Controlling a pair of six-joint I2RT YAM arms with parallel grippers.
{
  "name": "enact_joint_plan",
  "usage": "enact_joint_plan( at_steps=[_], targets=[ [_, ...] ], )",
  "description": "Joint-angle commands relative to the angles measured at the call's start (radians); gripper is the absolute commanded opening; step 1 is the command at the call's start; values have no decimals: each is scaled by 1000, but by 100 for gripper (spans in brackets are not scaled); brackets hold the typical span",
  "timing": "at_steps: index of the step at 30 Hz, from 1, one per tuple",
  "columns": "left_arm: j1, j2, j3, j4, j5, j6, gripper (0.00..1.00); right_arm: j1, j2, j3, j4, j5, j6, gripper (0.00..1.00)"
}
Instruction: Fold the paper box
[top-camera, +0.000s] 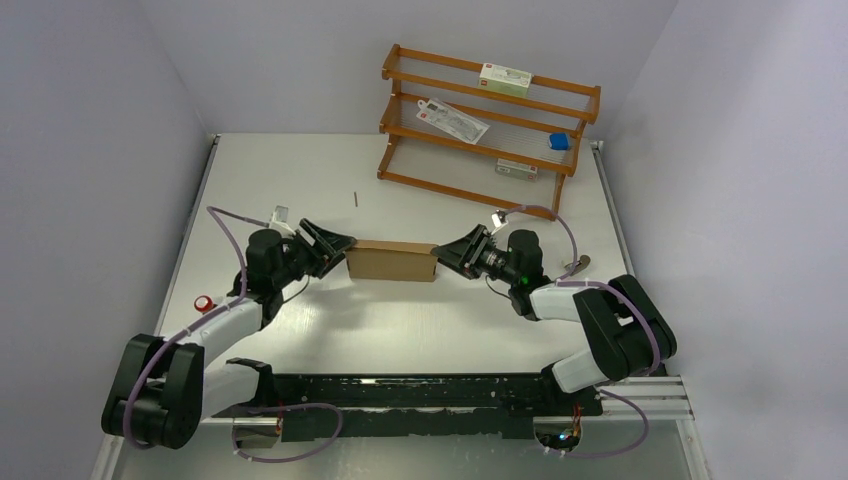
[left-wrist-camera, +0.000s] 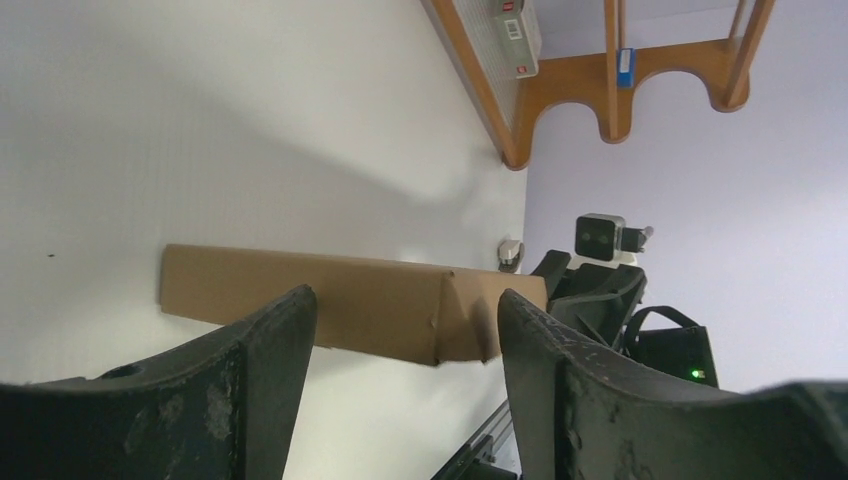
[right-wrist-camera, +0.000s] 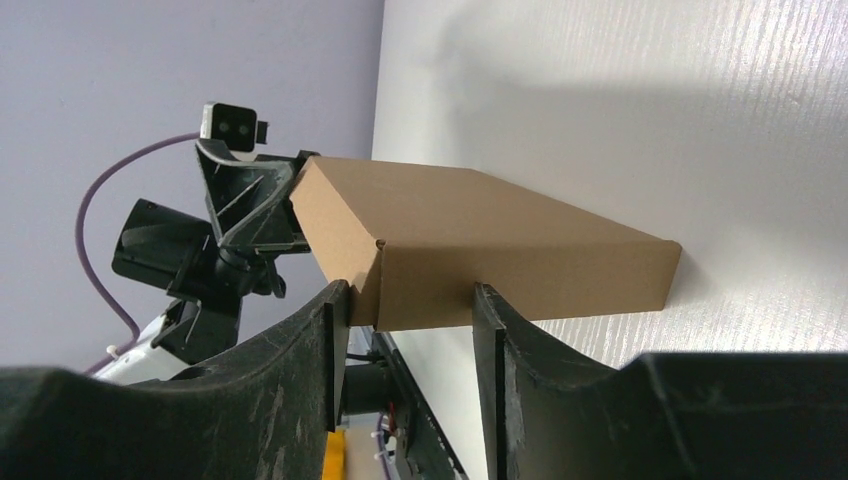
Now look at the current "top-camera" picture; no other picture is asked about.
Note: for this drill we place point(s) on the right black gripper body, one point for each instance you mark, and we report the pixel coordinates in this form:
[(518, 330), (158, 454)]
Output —
[(492, 261)]

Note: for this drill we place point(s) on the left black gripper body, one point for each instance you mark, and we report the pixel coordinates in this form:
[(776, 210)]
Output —
[(295, 263)]

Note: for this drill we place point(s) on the brown cardboard box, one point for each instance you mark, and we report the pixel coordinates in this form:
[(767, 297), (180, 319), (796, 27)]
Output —
[(391, 261)]

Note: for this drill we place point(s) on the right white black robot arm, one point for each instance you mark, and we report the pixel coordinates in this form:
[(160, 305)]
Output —
[(625, 332)]

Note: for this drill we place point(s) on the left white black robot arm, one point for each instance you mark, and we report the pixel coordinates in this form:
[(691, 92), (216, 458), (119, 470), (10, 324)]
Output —
[(165, 386)]

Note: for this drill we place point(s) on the green white box bottom shelf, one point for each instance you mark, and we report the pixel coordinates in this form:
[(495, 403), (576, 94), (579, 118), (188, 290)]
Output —
[(516, 170)]

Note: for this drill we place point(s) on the green white box shelf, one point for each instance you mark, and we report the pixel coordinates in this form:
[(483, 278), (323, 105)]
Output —
[(516, 170), (504, 80)]

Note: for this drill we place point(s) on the green white box top shelf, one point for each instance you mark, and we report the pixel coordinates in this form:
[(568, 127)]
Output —
[(504, 80)]

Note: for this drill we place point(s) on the small brown round knob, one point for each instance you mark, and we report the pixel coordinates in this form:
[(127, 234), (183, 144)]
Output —
[(577, 266)]

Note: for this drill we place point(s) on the red emergency stop button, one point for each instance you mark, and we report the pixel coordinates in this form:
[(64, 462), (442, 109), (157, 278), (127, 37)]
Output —
[(204, 304)]

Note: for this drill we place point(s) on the orange wooden shelf rack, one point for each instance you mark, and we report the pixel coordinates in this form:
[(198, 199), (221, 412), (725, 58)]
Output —
[(421, 156)]

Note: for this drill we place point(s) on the small blue object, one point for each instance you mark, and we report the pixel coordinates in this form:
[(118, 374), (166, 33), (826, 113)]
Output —
[(559, 141)]

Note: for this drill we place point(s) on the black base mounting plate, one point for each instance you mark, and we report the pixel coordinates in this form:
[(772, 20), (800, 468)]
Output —
[(503, 404)]

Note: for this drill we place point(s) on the clear plastic packet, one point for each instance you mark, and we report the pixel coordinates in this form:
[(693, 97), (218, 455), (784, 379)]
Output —
[(451, 121)]

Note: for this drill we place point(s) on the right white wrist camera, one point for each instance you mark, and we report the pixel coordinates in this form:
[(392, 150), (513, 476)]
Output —
[(499, 220)]

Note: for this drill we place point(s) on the aluminium frame rail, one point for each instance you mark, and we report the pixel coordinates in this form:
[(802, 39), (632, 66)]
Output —
[(645, 431)]

